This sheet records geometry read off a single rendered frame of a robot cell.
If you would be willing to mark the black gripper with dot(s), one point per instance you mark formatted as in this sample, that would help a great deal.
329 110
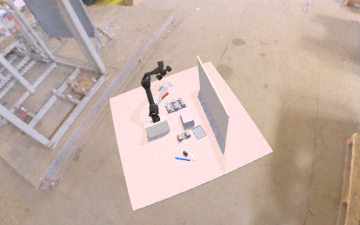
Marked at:
159 77

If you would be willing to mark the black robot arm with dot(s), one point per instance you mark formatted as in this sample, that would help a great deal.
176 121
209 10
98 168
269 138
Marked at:
153 108

